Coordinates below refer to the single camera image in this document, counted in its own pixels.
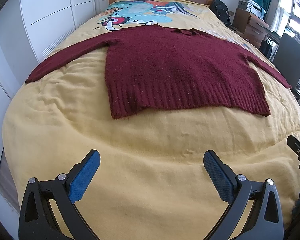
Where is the white wardrobe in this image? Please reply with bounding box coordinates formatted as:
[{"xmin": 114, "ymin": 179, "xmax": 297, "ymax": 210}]
[{"xmin": 0, "ymin": 0, "xmax": 96, "ymax": 162}]

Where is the stack of papers and books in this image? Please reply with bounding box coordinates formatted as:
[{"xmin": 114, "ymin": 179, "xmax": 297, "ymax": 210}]
[{"xmin": 247, "ymin": 0, "xmax": 266, "ymax": 20}]

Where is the black backpack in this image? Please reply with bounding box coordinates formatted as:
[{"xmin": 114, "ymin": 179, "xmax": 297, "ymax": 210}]
[{"xmin": 209, "ymin": 0, "xmax": 231, "ymax": 27}]

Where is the dark desk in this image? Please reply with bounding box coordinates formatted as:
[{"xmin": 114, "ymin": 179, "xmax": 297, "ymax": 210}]
[{"xmin": 263, "ymin": 27, "xmax": 281, "ymax": 44}]

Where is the grey storage box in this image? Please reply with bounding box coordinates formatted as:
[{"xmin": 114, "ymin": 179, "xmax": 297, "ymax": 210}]
[{"xmin": 238, "ymin": 0, "xmax": 251, "ymax": 11}]

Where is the dark red knit sweater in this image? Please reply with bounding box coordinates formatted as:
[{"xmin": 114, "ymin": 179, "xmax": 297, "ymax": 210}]
[{"xmin": 27, "ymin": 24, "xmax": 289, "ymax": 119}]

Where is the dark grey office chair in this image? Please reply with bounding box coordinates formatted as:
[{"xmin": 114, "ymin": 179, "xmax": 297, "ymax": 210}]
[{"xmin": 273, "ymin": 33, "xmax": 300, "ymax": 101}]

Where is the brown wooden drawer unit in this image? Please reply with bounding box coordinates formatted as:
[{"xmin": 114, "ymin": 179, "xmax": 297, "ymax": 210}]
[{"xmin": 232, "ymin": 8, "xmax": 269, "ymax": 49}]

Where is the yellow cartoon print bedspread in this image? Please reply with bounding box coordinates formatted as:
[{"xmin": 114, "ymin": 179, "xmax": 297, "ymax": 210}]
[{"xmin": 1, "ymin": 0, "xmax": 300, "ymax": 240}]

